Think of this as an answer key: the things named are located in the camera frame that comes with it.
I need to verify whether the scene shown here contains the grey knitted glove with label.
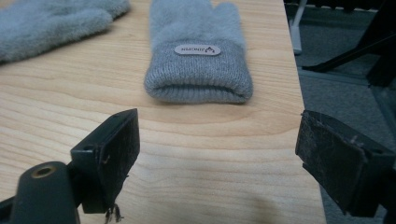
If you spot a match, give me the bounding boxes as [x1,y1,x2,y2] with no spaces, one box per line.
[143,0,254,105]

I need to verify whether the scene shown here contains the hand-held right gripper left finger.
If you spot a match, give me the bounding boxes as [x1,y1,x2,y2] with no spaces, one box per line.
[70,107,141,215]

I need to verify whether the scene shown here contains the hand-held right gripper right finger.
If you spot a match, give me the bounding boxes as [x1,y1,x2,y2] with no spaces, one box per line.
[294,109,396,218]

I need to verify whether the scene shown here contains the grey fuzzy glove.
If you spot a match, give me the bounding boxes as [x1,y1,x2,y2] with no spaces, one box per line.
[0,0,132,64]

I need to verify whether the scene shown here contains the white table leg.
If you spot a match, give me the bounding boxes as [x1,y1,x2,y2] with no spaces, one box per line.
[289,0,308,56]

